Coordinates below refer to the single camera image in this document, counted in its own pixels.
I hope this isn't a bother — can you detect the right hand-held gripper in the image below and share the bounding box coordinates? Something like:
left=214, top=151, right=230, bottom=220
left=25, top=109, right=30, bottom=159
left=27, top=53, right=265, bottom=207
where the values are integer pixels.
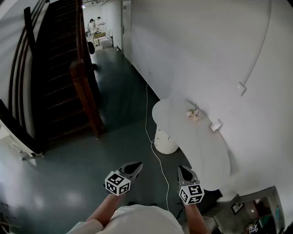
left=178, top=165, right=205, bottom=206

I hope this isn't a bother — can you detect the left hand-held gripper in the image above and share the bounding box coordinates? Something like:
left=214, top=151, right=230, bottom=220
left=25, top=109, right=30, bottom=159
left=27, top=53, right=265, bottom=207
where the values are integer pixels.
left=104, top=162, right=143, bottom=197

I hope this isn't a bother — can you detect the person's right forearm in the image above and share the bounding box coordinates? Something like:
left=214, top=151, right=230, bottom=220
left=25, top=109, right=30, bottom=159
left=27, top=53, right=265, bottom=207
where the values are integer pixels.
left=183, top=204, right=206, bottom=234

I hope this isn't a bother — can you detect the person's left forearm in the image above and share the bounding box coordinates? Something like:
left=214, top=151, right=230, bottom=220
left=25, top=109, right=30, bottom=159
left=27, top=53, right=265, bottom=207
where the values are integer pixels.
left=86, top=193, right=124, bottom=228

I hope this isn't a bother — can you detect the person's white shirt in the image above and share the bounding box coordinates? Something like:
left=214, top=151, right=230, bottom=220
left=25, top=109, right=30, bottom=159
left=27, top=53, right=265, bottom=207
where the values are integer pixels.
left=66, top=204, right=184, bottom=234

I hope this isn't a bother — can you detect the small white printed card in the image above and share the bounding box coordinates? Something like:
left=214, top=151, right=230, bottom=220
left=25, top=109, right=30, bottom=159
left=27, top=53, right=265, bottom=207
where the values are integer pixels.
left=210, top=120, right=222, bottom=132

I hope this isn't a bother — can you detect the grey cabinet with shelves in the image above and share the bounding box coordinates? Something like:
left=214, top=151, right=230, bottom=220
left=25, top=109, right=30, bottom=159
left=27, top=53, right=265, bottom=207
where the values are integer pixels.
left=201, top=186, right=286, bottom=234

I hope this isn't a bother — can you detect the pale pink flower bunch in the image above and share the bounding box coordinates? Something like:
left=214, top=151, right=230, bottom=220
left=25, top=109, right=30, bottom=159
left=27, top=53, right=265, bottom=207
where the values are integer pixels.
left=186, top=104, right=202, bottom=121

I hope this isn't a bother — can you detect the white low furniture piece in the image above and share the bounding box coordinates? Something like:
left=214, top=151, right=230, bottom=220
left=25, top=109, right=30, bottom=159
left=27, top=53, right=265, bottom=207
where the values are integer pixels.
left=0, top=120, right=44, bottom=162

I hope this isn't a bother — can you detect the dark wooden staircase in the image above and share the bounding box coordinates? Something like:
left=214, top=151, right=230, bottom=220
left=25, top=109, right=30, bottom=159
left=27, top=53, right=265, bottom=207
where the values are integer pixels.
left=0, top=0, right=106, bottom=156

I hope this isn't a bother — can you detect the white door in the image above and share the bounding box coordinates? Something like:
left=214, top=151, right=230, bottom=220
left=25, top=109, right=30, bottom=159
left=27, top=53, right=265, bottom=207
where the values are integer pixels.
left=121, top=0, right=133, bottom=62

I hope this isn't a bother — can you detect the white oval table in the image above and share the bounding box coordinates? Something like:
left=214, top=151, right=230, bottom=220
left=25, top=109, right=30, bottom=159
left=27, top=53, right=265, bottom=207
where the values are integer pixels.
left=152, top=97, right=231, bottom=191

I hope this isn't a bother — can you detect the small black picture frame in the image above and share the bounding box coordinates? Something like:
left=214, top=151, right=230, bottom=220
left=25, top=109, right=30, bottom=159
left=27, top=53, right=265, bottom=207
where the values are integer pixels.
left=230, top=202, right=245, bottom=215

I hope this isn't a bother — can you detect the white floor cable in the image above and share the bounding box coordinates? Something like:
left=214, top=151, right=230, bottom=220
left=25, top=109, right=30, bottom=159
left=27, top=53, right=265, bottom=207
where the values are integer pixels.
left=145, top=82, right=170, bottom=211

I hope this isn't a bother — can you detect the brown wooden newel post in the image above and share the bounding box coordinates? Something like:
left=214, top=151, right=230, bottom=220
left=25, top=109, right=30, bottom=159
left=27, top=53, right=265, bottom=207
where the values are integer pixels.
left=70, top=58, right=106, bottom=140

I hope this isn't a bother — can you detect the white wall junction box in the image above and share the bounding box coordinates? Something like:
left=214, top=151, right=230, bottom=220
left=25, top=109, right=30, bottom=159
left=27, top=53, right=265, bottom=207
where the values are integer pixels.
left=237, top=81, right=247, bottom=96

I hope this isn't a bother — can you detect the white hanging cable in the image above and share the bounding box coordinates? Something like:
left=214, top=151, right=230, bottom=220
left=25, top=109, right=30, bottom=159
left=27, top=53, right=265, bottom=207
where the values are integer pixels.
left=242, top=0, right=273, bottom=85

